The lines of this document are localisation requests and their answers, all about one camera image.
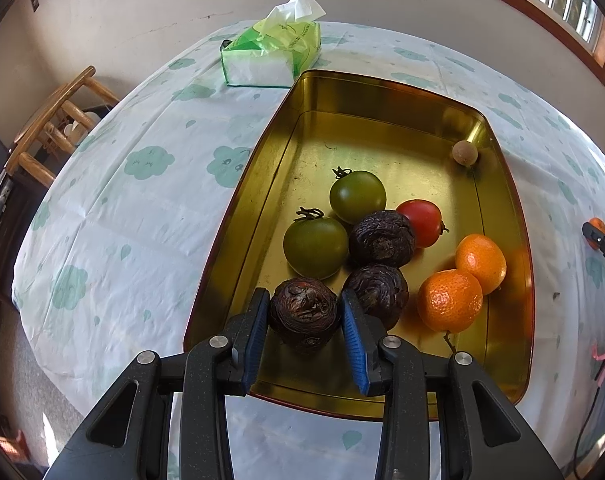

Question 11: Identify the dark water chestnut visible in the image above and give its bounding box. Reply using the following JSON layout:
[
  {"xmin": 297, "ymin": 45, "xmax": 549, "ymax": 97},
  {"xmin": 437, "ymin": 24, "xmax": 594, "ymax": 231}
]
[
  {"xmin": 268, "ymin": 277, "xmax": 342, "ymax": 355},
  {"xmin": 349, "ymin": 210, "xmax": 416, "ymax": 268},
  {"xmin": 343, "ymin": 264, "xmax": 409, "ymax": 331}
]

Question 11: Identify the small brown round fruit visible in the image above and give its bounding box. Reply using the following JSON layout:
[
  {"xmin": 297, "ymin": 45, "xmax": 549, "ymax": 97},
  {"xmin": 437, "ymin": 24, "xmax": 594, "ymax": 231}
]
[{"xmin": 451, "ymin": 140, "xmax": 480, "ymax": 167}]

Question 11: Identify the large green tomato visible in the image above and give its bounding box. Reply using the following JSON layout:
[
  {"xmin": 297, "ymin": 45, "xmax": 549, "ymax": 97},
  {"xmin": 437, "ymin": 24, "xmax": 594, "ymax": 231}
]
[{"xmin": 283, "ymin": 207, "xmax": 349, "ymax": 281}]

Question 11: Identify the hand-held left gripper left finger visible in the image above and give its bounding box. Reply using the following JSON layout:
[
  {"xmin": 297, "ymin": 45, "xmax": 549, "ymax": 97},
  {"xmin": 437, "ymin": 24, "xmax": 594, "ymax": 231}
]
[{"xmin": 42, "ymin": 287, "xmax": 272, "ymax": 480}]

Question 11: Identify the red tomato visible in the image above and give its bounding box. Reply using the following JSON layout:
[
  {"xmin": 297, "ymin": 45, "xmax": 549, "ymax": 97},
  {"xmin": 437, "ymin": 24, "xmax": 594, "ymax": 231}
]
[{"xmin": 395, "ymin": 199, "xmax": 449, "ymax": 249}]

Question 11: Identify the black cable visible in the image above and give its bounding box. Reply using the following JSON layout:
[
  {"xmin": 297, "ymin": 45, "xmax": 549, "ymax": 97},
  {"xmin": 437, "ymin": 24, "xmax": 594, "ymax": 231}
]
[{"xmin": 572, "ymin": 385, "xmax": 605, "ymax": 478}]

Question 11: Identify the cloud-print tablecloth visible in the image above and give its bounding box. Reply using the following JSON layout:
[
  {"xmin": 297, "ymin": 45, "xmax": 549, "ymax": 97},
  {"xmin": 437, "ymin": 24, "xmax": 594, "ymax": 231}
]
[{"xmin": 10, "ymin": 20, "xmax": 605, "ymax": 480}]

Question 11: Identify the wooden chair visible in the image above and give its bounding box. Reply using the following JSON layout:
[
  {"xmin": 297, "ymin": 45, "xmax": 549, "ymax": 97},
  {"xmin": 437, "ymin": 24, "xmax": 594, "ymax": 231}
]
[{"xmin": 5, "ymin": 65, "xmax": 122, "ymax": 187}]

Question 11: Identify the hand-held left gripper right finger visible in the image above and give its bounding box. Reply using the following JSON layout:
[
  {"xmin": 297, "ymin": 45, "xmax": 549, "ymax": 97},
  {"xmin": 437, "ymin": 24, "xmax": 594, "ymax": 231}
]
[{"xmin": 339, "ymin": 287, "xmax": 565, "ymax": 480}]

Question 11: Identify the green tissue pack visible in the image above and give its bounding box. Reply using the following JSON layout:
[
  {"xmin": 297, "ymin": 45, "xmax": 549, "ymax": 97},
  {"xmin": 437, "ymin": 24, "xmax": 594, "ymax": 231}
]
[{"xmin": 220, "ymin": 0, "xmax": 327, "ymax": 89}]

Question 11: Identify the smooth-skinned orange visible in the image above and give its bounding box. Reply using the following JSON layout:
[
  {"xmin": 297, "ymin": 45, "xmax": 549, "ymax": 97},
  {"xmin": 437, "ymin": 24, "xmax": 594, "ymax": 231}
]
[{"xmin": 455, "ymin": 233, "xmax": 507, "ymax": 295}]

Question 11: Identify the rough-skinned orange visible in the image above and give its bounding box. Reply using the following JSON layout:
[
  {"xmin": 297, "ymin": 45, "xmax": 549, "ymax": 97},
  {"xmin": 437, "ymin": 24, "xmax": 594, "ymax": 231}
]
[{"xmin": 416, "ymin": 269, "xmax": 484, "ymax": 333}]

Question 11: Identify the gold metal tin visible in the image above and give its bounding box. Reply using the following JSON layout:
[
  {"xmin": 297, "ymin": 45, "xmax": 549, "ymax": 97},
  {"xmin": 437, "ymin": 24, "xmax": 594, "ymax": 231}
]
[{"xmin": 183, "ymin": 70, "xmax": 535, "ymax": 421}]

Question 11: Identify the small green tomato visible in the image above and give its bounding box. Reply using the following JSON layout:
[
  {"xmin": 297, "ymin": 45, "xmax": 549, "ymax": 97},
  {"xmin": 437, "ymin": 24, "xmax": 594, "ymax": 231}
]
[{"xmin": 329, "ymin": 166, "xmax": 387, "ymax": 225}]

